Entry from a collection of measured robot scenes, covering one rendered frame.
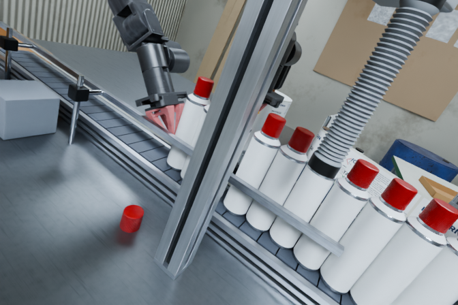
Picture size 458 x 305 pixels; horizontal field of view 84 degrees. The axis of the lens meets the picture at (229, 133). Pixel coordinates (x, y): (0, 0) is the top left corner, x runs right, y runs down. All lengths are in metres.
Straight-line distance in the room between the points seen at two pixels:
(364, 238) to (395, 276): 0.06
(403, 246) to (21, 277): 0.50
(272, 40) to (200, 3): 4.06
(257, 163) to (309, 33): 3.20
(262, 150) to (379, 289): 0.27
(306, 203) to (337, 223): 0.05
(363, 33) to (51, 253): 3.38
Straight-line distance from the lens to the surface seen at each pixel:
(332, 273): 0.49
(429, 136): 3.58
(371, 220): 0.44
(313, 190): 0.44
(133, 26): 0.59
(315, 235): 0.44
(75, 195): 0.54
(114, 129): 0.66
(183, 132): 0.52
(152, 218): 0.52
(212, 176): 0.32
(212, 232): 0.51
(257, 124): 0.73
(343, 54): 3.46
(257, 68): 0.27
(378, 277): 0.48
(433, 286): 0.49
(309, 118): 3.54
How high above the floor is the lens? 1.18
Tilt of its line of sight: 21 degrees down
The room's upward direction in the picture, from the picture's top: 22 degrees clockwise
